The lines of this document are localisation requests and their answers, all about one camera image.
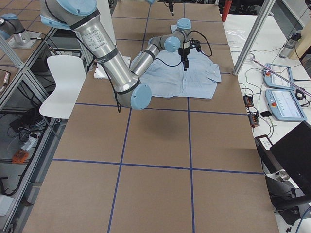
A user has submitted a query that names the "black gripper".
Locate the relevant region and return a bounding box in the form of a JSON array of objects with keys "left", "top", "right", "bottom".
[
  {"left": 164, "top": 0, "right": 174, "bottom": 16},
  {"left": 178, "top": 38, "right": 201, "bottom": 71}
]

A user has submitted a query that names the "light blue striped shirt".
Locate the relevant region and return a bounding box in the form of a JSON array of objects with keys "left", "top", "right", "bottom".
[{"left": 131, "top": 18, "right": 222, "bottom": 99}]

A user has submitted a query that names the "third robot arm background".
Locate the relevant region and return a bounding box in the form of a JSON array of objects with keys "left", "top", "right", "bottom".
[{"left": 0, "top": 13, "right": 41, "bottom": 49}]

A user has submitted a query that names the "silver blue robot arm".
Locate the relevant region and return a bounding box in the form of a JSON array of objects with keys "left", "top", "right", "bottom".
[
  {"left": 40, "top": 0, "right": 192, "bottom": 110},
  {"left": 146, "top": 0, "right": 174, "bottom": 16}
]

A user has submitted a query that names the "red bottle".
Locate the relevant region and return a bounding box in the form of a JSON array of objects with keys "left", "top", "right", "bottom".
[{"left": 221, "top": 0, "right": 232, "bottom": 22}]

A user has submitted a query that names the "clear water bottle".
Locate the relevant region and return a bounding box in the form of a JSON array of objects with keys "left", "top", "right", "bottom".
[{"left": 279, "top": 33, "right": 301, "bottom": 59}]

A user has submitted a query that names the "lower blue teach pendant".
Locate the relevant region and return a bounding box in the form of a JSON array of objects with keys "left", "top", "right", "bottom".
[{"left": 265, "top": 89, "right": 307, "bottom": 122}]

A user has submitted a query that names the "white plastic chair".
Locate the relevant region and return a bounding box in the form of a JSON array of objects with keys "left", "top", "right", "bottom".
[{"left": 39, "top": 55, "right": 86, "bottom": 119}]

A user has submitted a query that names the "pink rod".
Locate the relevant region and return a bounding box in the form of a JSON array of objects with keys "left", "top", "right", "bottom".
[{"left": 249, "top": 58, "right": 307, "bottom": 94}]

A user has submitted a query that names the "black laptop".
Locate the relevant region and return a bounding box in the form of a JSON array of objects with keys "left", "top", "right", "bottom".
[{"left": 255, "top": 121, "right": 311, "bottom": 194}]

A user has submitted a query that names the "white power strip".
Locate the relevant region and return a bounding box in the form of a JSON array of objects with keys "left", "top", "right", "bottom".
[{"left": 20, "top": 136, "right": 38, "bottom": 151}]

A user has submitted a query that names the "orange device on floor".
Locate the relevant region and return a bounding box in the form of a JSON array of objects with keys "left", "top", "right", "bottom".
[{"left": 12, "top": 150, "right": 29, "bottom": 164}]

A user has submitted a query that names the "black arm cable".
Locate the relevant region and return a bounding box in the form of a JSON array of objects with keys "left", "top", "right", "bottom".
[{"left": 155, "top": 30, "right": 212, "bottom": 67}]

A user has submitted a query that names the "aluminium frame post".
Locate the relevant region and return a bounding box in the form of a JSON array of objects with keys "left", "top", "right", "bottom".
[{"left": 233, "top": 0, "right": 276, "bottom": 76}]

